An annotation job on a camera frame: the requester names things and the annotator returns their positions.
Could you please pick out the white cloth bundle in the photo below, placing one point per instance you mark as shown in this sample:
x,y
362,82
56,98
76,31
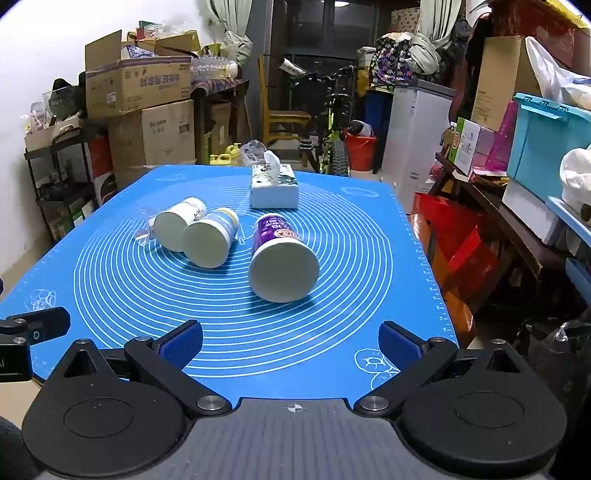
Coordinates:
x,y
577,177

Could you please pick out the purple paper cup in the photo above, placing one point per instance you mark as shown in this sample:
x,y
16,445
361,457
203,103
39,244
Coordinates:
x,y
284,272

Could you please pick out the yellow plastic jug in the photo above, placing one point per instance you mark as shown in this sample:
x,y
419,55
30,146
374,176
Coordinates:
x,y
224,158

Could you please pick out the plain brown cardboard box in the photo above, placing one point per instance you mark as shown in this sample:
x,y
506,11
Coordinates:
x,y
152,134

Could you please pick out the wooden chair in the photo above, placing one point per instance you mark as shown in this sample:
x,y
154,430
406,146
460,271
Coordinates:
x,y
273,119

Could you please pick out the black green bicycle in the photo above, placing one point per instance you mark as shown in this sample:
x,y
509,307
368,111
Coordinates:
x,y
338,157

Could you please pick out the pink transparent container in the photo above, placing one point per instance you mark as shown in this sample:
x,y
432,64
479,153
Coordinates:
x,y
503,138

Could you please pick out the pack of water bottles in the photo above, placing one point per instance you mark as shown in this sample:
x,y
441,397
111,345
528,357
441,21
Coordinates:
x,y
212,68

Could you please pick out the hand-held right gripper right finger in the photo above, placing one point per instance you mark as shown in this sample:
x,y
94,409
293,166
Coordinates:
x,y
399,345

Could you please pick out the white flat box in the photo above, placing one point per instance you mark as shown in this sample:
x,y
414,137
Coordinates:
x,y
531,207

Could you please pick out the clear plastic bag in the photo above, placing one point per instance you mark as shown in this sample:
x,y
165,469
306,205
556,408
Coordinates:
x,y
253,150

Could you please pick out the tall brown cardboard box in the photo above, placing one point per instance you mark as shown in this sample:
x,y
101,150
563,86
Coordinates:
x,y
501,78

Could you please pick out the white tissue box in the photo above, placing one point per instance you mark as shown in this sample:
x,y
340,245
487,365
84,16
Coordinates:
x,y
274,194

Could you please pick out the blue silicone baking mat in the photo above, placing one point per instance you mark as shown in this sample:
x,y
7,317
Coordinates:
x,y
332,318

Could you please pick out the open printed cardboard box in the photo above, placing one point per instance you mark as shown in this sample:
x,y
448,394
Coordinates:
x,y
138,87

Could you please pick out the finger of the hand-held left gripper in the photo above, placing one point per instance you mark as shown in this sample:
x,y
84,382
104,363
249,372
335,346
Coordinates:
x,y
46,323

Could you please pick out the red orange shopping bag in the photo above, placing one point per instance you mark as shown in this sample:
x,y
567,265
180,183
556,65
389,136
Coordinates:
x,y
455,249

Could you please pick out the black plastic bag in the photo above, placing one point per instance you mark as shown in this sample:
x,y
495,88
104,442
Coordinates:
x,y
561,355

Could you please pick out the purple floral bag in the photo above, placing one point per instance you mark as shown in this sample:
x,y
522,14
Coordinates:
x,y
392,62

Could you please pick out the red bucket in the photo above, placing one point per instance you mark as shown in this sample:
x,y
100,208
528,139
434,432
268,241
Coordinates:
x,y
360,152

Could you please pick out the dark wooden side table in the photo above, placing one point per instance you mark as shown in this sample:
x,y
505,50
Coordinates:
x,y
219,87

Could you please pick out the light blue storage bin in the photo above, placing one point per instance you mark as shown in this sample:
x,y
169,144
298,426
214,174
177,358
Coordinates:
x,y
542,143

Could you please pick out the white plastic bag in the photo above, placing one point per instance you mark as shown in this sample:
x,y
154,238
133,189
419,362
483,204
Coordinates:
x,y
551,74

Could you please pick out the clear plastic wrapper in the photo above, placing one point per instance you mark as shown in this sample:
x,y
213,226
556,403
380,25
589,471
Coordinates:
x,y
146,233

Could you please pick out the white chest freezer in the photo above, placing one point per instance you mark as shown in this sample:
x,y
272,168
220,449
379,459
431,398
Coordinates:
x,y
415,138

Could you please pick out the pale green curtain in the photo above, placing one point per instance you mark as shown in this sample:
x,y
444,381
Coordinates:
x,y
231,37
434,32

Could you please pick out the black metal shelf rack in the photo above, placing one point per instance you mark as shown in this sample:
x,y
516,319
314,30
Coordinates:
x,y
69,184

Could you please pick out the white paper cup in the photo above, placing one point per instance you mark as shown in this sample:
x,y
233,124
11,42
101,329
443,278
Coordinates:
x,y
171,228
205,242

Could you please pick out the dark wooden desk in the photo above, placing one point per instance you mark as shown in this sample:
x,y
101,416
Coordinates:
x,y
503,217

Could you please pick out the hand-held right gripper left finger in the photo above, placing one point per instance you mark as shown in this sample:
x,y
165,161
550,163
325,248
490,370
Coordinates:
x,y
182,345

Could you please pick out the green white carton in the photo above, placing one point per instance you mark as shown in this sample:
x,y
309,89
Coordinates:
x,y
464,143

